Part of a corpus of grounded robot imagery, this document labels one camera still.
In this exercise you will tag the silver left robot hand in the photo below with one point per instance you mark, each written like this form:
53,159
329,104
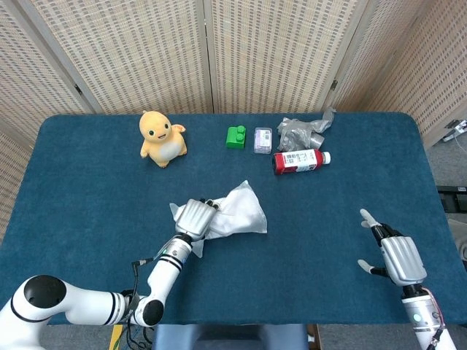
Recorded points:
193,218

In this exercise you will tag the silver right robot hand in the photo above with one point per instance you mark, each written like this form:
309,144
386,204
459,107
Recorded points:
403,259

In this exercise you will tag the transparent bag with white contents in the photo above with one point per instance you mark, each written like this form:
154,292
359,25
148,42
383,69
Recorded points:
241,215

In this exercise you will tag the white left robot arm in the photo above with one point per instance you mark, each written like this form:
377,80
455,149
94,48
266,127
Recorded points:
164,270

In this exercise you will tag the grey foil packaging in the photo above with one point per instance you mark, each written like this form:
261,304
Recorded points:
295,135

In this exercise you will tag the yellow plush dinosaur toy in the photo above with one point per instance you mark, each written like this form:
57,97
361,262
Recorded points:
160,146

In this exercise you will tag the black metal stand base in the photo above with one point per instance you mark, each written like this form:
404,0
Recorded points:
452,191

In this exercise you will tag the green building block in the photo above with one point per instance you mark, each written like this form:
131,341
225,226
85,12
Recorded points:
233,140

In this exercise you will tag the blue felt table cover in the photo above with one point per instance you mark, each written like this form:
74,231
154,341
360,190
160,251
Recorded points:
91,204

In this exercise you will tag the small clear purple box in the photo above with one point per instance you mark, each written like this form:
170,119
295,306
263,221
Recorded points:
262,142

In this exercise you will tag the red drink bottle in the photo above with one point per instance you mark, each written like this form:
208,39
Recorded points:
295,162

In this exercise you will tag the grey blue robot torso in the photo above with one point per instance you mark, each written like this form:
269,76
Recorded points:
226,339

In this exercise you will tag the white power adapter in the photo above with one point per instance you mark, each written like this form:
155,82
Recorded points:
460,127

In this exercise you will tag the woven folding screen panel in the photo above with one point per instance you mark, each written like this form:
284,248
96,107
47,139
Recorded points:
277,54
127,54
419,54
29,73
11,175

